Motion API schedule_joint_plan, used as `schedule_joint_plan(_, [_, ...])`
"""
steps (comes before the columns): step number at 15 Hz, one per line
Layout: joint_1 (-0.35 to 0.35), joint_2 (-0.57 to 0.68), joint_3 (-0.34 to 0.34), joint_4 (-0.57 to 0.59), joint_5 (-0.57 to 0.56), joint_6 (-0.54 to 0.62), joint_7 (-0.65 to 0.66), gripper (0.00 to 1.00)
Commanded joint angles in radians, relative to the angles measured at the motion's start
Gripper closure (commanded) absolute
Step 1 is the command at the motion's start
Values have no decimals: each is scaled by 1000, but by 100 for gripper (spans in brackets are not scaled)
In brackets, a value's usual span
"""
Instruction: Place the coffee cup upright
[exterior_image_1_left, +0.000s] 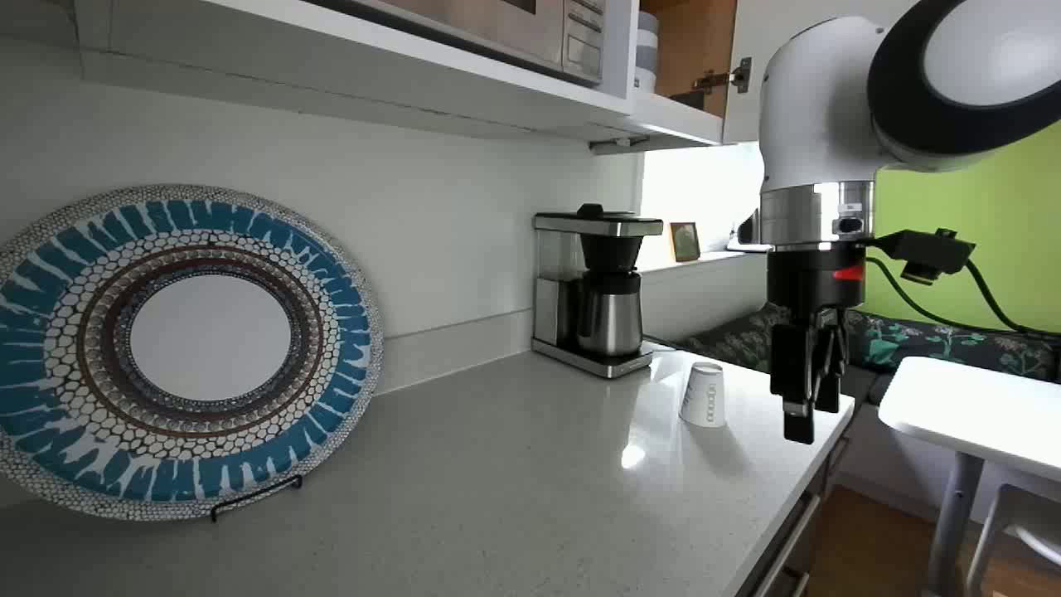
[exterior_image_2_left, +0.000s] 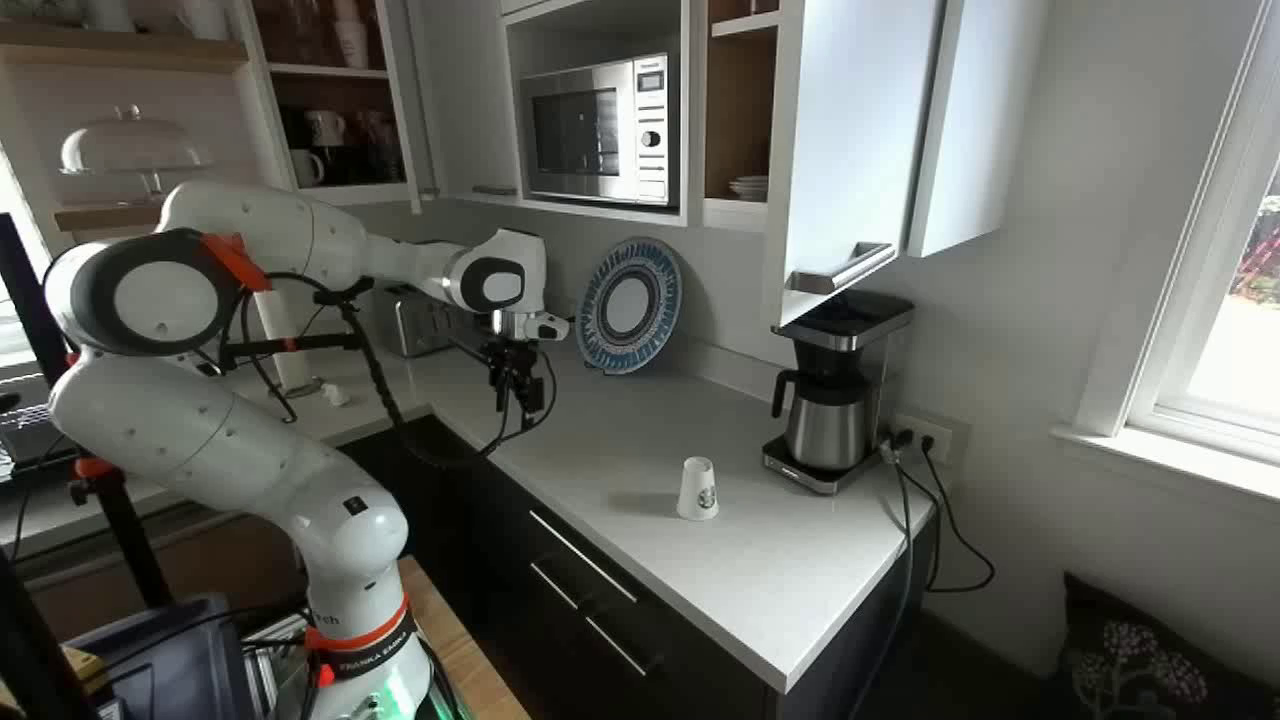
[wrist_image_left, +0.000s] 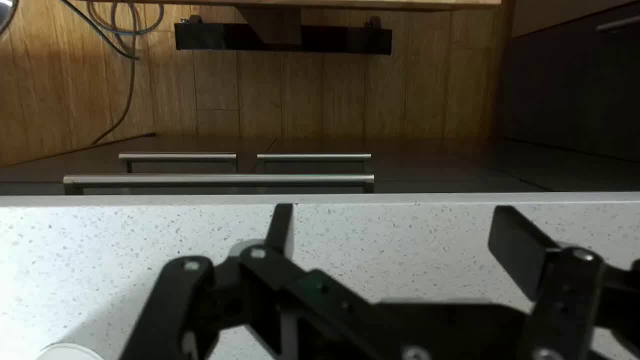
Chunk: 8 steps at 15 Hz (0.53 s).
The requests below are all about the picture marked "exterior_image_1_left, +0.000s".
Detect patterned green bench cushion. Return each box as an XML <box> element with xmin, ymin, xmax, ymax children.
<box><xmin>673</xmin><ymin>303</ymin><xmax>1061</xmax><ymax>391</ymax></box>

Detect counter drawer front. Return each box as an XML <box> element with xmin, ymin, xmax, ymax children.
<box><xmin>735</xmin><ymin>424</ymin><xmax>854</xmax><ymax>597</ymax></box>

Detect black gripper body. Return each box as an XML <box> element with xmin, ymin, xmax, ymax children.
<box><xmin>765</xmin><ymin>243</ymin><xmax>865</xmax><ymax>336</ymax></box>

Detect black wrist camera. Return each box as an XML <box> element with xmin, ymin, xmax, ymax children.
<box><xmin>875</xmin><ymin>225</ymin><xmax>977</xmax><ymax>286</ymax></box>

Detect white wall cabinet shelf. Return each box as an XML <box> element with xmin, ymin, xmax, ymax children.
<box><xmin>70</xmin><ymin>0</ymin><xmax>729</xmax><ymax>153</ymax></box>

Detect stacked white containers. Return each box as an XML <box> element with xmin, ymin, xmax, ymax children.
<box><xmin>629</xmin><ymin>7</ymin><xmax>664</xmax><ymax>95</ymax></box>

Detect stainless steel microwave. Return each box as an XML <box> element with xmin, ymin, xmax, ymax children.
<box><xmin>311</xmin><ymin>0</ymin><xmax>610</xmax><ymax>91</ymax></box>

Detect small picture frame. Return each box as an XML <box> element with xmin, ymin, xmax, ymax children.
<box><xmin>666</xmin><ymin>220</ymin><xmax>707</xmax><ymax>265</ymax></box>

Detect blue patterned decorative plate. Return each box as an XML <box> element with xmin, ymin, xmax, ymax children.
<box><xmin>0</xmin><ymin>184</ymin><xmax>383</xmax><ymax>523</ymax></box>

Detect grey chair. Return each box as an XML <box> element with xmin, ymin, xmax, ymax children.
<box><xmin>961</xmin><ymin>477</ymin><xmax>1061</xmax><ymax>597</ymax></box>

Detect white paper coffee cup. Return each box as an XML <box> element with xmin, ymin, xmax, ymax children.
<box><xmin>679</xmin><ymin>363</ymin><xmax>729</xmax><ymax>435</ymax></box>

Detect under-cabinet light bar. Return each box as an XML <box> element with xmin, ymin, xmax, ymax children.
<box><xmin>583</xmin><ymin>126</ymin><xmax>697</xmax><ymax>157</ymax></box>

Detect white side table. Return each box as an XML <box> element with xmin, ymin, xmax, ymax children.
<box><xmin>875</xmin><ymin>353</ymin><xmax>1061</xmax><ymax>597</ymax></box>

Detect stainless steel coffee maker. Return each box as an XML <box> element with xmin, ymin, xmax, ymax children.
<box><xmin>531</xmin><ymin>202</ymin><xmax>666</xmax><ymax>385</ymax></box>

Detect black wire plate stand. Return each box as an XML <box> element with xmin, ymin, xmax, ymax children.
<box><xmin>204</xmin><ymin>470</ymin><xmax>309</xmax><ymax>523</ymax></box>

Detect black camera cable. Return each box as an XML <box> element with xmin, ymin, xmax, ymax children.
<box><xmin>861</xmin><ymin>249</ymin><xmax>1049</xmax><ymax>343</ymax></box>

